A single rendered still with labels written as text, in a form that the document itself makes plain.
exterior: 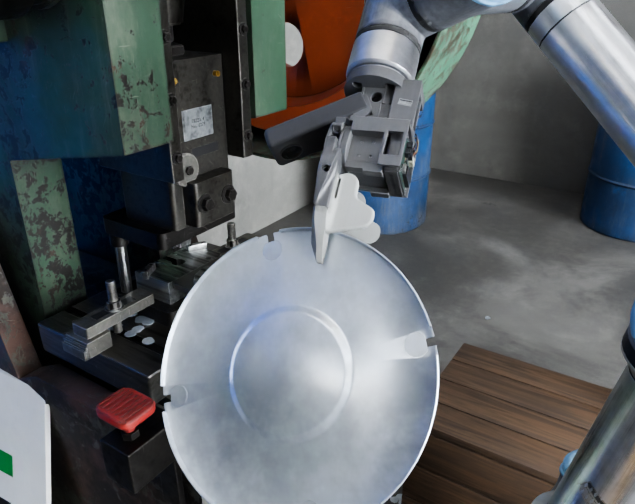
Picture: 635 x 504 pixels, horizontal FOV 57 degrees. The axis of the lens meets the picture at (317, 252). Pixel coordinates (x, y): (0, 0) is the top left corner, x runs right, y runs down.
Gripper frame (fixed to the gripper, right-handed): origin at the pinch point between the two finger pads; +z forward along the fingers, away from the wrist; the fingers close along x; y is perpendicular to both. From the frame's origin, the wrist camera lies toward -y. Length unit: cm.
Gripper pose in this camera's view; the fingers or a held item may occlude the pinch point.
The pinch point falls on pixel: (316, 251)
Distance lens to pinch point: 59.0
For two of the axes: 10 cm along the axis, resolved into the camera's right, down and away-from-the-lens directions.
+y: 9.4, 1.4, -3.0
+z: -2.4, 9.2, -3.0
